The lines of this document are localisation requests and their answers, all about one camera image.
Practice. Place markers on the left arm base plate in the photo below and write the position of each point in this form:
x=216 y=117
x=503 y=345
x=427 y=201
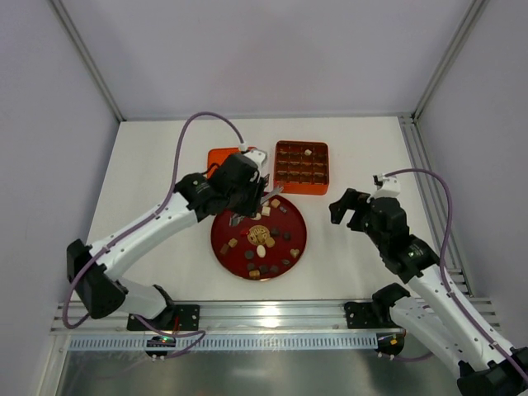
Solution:
x=177 y=317

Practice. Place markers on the orange box lid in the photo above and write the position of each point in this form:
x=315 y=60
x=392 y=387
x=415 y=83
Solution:
x=218 y=155

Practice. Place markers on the white oval swirl chocolate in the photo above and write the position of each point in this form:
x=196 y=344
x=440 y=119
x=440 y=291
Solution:
x=261 y=251

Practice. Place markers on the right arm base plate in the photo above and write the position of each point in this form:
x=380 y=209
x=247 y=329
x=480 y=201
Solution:
x=368 y=315

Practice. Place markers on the controller board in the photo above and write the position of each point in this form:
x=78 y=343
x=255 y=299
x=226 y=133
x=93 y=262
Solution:
x=390 y=344
x=161 y=342

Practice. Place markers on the corner frame post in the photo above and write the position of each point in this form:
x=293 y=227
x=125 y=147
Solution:
x=456 y=44
x=66 y=21

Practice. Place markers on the brown chocolate left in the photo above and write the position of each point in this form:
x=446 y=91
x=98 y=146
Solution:
x=224 y=249

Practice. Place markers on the left corner frame post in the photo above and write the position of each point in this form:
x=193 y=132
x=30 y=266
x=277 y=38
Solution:
x=66 y=21

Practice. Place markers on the metal tongs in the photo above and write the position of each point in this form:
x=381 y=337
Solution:
x=236 y=219

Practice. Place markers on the aluminium rail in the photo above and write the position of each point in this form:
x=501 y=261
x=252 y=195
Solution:
x=433 y=199
x=285 y=315

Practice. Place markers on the right controller board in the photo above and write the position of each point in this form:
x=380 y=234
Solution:
x=390 y=344

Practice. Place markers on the slotted cable duct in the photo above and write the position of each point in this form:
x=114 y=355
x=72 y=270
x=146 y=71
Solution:
x=233 y=342

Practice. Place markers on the orange chocolate box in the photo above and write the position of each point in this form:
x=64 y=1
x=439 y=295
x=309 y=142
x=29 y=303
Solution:
x=300 y=174

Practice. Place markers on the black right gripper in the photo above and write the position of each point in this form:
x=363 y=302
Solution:
x=359 y=213

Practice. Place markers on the tan fluted cup chocolate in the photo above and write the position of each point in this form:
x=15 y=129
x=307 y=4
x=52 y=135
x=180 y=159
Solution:
x=270 y=242

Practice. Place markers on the left controller board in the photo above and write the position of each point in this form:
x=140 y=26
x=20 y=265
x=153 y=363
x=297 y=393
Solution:
x=161 y=342

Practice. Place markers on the dark round chocolate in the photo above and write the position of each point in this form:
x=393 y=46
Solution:
x=248 y=255

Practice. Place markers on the right corner frame post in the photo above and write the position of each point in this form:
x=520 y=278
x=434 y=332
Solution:
x=456 y=44

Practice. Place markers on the right side aluminium rail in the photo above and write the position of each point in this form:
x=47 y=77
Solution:
x=433 y=199

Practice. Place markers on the aluminium front rail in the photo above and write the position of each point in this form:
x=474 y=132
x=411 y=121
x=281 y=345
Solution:
x=285 y=315

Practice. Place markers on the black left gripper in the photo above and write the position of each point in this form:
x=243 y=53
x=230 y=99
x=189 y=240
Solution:
x=256 y=197

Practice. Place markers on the round red plate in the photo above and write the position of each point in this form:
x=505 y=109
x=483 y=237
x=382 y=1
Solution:
x=251 y=233

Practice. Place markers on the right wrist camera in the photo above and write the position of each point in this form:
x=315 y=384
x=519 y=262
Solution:
x=386 y=187

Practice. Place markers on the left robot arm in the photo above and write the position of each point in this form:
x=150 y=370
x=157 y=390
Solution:
x=96 y=272

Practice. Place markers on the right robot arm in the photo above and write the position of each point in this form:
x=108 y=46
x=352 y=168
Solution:
x=427 y=303

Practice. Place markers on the tan barrel chocolate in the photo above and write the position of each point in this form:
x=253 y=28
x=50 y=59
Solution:
x=255 y=274

